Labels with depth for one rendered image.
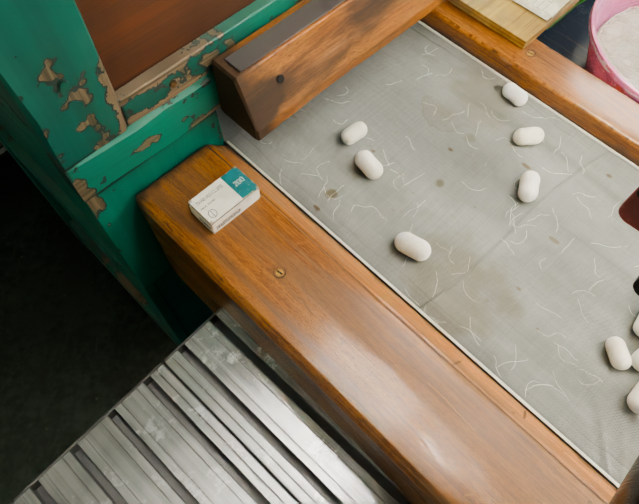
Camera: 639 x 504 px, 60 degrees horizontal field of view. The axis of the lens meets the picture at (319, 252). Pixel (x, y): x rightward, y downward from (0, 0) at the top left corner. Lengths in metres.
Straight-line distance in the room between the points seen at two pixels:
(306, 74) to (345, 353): 0.27
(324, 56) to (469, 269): 0.26
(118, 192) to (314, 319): 0.23
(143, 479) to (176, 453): 0.04
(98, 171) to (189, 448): 0.27
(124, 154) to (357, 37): 0.26
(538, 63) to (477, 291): 0.29
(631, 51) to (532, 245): 0.33
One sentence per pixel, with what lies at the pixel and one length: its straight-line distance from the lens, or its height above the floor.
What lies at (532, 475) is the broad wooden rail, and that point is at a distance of 0.50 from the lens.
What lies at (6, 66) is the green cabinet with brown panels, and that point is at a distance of 0.44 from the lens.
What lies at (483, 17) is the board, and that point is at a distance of 0.74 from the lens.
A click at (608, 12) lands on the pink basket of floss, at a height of 0.73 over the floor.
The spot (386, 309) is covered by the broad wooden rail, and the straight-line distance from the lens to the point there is 0.50.
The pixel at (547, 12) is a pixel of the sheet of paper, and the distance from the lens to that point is 0.76.
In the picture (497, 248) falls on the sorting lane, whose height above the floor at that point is 0.74.
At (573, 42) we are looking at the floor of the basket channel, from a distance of 0.90.
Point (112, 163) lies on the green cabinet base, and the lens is 0.54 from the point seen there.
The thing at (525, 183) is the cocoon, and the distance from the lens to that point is 0.61.
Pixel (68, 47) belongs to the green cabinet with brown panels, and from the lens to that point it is 0.45.
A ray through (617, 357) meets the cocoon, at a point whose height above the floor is 0.76.
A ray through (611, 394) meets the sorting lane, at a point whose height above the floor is 0.74.
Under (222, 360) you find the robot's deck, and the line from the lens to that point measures 0.59.
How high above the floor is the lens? 1.23
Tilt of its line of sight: 63 degrees down
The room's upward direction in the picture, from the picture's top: 2 degrees clockwise
